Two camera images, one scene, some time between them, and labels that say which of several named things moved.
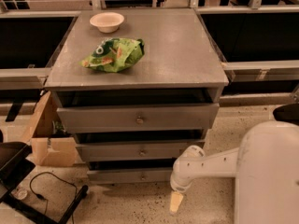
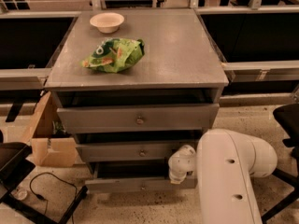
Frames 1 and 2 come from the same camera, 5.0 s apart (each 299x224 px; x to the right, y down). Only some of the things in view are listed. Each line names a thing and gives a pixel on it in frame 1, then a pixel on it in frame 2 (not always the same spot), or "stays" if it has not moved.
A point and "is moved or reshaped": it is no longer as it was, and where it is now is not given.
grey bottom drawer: x=128 y=175 is moved or reshaped
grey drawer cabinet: x=138 y=88 stays
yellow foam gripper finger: x=176 y=201 to x=175 y=181
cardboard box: x=52 y=141 stays
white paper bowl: x=107 y=21 stays
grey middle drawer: x=135 y=150 stays
